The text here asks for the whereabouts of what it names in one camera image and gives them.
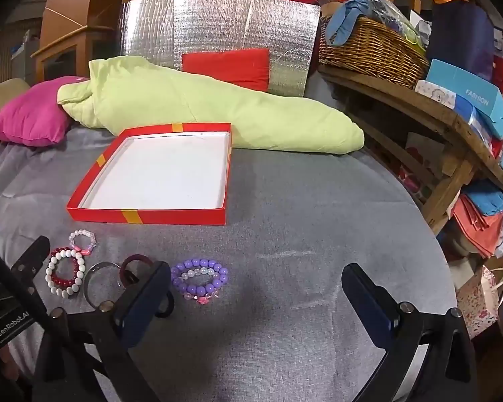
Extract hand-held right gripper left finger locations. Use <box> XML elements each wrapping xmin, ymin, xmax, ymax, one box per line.
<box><xmin>33</xmin><ymin>260</ymin><xmax>171</xmax><ymax>402</ymax></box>

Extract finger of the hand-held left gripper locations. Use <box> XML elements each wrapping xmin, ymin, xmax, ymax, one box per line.
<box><xmin>0</xmin><ymin>219</ymin><xmax>49</xmax><ymax>323</ymax></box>
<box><xmin>12</xmin><ymin>237</ymin><xmax>51</xmax><ymax>291</ymax></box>

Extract clear plastic bag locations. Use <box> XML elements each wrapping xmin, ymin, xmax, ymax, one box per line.
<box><xmin>343</xmin><ymin>0</ymin><xmax>429</xmax><ymax>48</ymax></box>

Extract beige cushion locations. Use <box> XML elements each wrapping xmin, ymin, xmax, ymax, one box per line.
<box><xmin>0</xmin><ymin>77</ymin><xmax>31</xmax><ymax>169</ymax></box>

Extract red cushion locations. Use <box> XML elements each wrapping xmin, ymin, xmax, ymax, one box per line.
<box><xmin>181</xmin><ymin>49</ymin><xmax>271</xmax><ymax>93</ymax></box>

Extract wicker basket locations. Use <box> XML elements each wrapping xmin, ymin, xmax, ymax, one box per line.
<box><xmin>318</xmin><ymin>17</ymin><xmax>431</xmax><ymax>90</ymax></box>

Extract white patterned box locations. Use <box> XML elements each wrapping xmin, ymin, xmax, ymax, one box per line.
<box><xmin>414</xmin><ymin>79</ymin><xmax>458</xmax><ymax>108</ymax></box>

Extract maroon hair tie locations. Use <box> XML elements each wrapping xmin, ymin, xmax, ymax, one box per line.
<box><xmin>120</xmin><ymin>254</ymin><xmax>157</xmax><ymax>286</ymax></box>

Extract silver foil mat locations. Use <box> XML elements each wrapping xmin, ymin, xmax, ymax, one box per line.
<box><xmin>118</xmin><ymin>0</ymin><xmax>322</xmax><ymax>97</ymax></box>

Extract purple bead bracelet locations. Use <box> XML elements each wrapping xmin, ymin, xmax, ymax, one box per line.
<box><xmin>170</xmin><ymin>258</ymin><xmax>229</xmax><ymax>298</ymax></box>

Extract wooden shelf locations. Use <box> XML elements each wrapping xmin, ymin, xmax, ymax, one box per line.
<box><xmin>318</xmin><ymin>64</ymin><xmax>503</xmax><ymax>236</ymax></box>

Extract silver metal bangle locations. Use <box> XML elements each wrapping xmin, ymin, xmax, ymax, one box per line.
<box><xmin>82</xmin><ymin>261</ymin><xmax>122</xmax><ymax>309</ymax></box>

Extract light blue cardboard box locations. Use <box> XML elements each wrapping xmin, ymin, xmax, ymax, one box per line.
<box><xmin>425</xmin><ymin>59</ymin><xmax>503</xmax><ymax>140</ymax></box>

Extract orange paper bags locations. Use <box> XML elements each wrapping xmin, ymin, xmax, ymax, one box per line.
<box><xmin>452</xmin><ymin>196</ymin><xmax>503</xmax><ymax>259</ymax></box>

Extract floral paper bag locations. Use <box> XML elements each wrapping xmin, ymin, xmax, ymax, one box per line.
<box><xmin>456</xmin><ymin>265</ymin><xmax>503</xmax><ymax>340</ymax></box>

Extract wooden cabinet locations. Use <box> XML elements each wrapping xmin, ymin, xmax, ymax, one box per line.
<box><xmin>31</xmin><ymin>0</ymin><xmax>135</xmax><ymax>85</ymax></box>

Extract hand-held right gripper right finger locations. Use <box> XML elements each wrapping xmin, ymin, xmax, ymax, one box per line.
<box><xmin>341</xmin><ymin>263</ymin><xmax>481</xmax><ymax>402</ymax></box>

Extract pink flower bead bracelet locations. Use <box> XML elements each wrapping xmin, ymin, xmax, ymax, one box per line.
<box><xmin>172</xmin><ymin>267</ymin><xmax>219</xmax><ymax>305</ymax></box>

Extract clear pink white bead bracelet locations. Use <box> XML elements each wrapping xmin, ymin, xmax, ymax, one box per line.
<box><xmin>69</xmin><ymin>229</ymin><xmax>98</xmax><ymax>257</ymax></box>

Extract magenta pillow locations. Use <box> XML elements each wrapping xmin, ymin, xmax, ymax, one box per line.
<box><xmin>0</xmin><ymin>76</ymin><xmax>90</xmax><ymax>147</ymax></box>

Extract blue cloth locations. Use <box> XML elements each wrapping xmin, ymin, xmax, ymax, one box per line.
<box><xmin>324</xmin><ymin>0</ymin><xmax>383</xmax><ymax>48</ymax></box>

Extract navy bag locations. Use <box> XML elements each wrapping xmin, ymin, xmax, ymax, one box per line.
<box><xmin>427</xmin><ymin>0</ymin><xmax>496</xmax><ymax>83</ymax></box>

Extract red shallow cardboard box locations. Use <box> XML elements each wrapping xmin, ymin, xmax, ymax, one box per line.
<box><xmin>66</xmin><ymin>123</ymin><xmax>232</xmax><ymax>225</ymax></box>

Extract black hair tie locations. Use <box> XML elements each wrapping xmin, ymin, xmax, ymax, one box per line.
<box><xmin>156</xmin><ymin>288</ymin><xmax>175</xmax><ymax>318</ymax></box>

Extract person's left hand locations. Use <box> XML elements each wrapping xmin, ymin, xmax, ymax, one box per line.
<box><xmin>0</xmin><ymin>342</ymin><xmax>21</xmax><ymax>383</ymax></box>

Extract light green quilt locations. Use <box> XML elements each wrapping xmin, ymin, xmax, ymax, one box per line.
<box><xmin>57</xmin><ymin>56</ymin><xmax>365</xmax><ymax>154</ymax></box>

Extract dark red bead bracelet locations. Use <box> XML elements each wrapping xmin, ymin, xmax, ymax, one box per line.
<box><xmin>49</xmin><ymin>247</ymin><xmax>87</xmax><ymax>286</ymax></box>

